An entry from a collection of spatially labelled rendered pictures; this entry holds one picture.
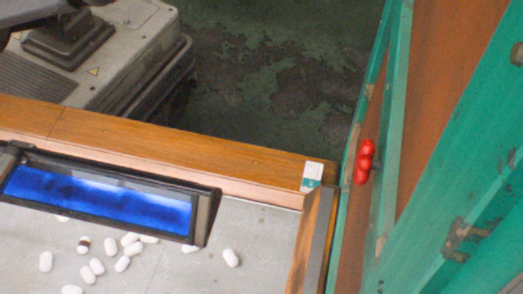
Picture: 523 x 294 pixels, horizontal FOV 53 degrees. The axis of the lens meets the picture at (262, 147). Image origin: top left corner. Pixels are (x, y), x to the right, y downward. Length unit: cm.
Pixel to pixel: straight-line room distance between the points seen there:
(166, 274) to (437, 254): 77
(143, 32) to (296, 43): 87
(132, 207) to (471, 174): 49
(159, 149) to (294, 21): 155
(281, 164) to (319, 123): 107
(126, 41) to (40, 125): 64
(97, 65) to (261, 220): 85
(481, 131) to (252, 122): 189
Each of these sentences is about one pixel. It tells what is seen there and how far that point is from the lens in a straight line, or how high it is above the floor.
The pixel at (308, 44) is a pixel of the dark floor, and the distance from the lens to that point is 240.
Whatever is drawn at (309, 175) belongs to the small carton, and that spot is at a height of 78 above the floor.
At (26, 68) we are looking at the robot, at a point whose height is 48.
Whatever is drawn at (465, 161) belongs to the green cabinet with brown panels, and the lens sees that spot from 22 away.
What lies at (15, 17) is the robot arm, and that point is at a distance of 99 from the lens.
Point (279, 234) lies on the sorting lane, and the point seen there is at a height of 74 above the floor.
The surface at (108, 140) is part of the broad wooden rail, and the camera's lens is 110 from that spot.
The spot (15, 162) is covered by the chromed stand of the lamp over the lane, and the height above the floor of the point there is 111.
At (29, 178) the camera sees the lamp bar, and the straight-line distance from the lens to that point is 69.
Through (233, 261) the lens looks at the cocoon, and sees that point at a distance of 94.
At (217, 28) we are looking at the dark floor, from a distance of 246.
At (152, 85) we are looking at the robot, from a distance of 176.
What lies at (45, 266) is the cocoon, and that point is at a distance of 100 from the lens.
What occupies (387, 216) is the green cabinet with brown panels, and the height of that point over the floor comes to 127.
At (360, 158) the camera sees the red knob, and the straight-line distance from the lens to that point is 46.
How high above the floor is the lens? 162
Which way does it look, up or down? 54 degrees down
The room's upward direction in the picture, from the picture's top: 4 degrees clockwise
